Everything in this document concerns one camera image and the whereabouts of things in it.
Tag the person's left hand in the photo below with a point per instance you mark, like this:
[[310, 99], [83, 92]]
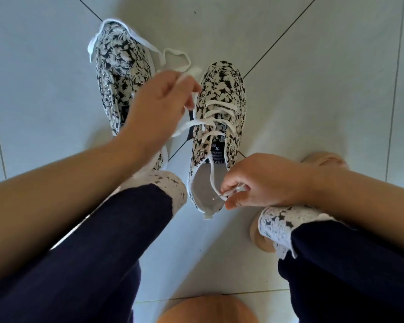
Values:
[[155, 110]]

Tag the person's right hand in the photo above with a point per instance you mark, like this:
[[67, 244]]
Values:
[[269, 181]]

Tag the floral sneaker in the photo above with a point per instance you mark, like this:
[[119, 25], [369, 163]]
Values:
[[222, 84], [118, 67]]

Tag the person's left forearm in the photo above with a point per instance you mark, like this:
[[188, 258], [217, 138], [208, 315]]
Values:
[[50, 208]]

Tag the person's right forearm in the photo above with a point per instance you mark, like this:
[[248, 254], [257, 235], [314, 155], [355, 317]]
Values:
[[367, 205]]

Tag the person's right leg navy trousers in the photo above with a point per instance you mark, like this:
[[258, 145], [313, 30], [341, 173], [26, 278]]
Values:
[[350, 269]]

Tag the person's leg navy trousers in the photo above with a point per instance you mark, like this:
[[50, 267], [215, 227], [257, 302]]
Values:
[[350, 269], [70, 262]]

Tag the person's left leg navy trousers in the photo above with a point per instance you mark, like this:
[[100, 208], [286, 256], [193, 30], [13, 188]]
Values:
[[70, 262]]

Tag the pink slipper with green charm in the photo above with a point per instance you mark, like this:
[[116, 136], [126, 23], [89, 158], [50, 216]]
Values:
[[323, 159]]

